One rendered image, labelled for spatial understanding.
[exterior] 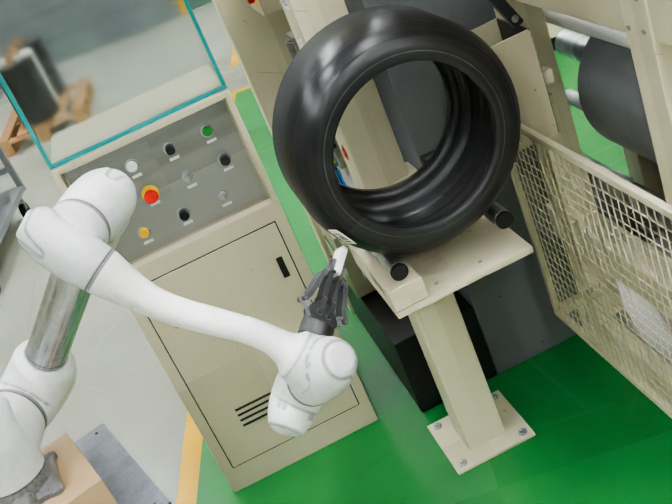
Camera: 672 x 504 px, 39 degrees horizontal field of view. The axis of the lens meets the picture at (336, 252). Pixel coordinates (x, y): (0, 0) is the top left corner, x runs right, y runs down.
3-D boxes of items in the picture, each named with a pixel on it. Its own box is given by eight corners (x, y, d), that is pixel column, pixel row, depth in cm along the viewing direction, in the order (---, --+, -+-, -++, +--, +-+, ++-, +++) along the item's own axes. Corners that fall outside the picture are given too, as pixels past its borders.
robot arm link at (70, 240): (99, 263, 180) (127, 227, 191) (16, 212, 178) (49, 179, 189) (75, 305, 188) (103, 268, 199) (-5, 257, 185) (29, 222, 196)
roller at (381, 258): (367, 224, 251) (352, 233, 251) (360, 211, 249) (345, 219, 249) (412, 275, 220) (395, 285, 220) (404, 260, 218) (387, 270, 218)
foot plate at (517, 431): (427, 428, 310) (425, 423, 309) (499, 391, 312) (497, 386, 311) (459, 475, 286) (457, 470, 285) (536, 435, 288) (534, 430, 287)
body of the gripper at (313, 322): (287, 335, 201) (300, 298, 206) (318, 353, 205) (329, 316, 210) (308, 328, 196) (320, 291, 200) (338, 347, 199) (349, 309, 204)
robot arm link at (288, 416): (319, 381, 203) (342, 364, 192) (299, 448, 195) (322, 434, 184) (274, 362, 201) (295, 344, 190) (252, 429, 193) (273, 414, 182)
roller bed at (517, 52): (480, 136, 268) (449, 40, 254) (526, 114, 269) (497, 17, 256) (511, 155, 250) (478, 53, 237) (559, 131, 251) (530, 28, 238)
